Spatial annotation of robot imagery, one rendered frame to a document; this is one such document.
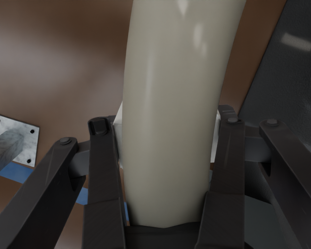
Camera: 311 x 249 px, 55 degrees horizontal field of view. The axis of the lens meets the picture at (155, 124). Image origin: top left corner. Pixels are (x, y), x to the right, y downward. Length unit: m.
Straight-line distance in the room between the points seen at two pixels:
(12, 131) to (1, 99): 0.14
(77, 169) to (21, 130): 1.21
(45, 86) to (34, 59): 0.11
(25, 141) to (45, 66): 0.34
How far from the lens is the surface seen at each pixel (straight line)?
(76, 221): 1.54
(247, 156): 0.16
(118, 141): 0.17
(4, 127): 1.41
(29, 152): 1.40
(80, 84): 1.20
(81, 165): 0.16
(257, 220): 1.23
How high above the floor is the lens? 1.08
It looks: 66 degrees down
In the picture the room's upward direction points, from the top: 163 degrees counter-clockwise
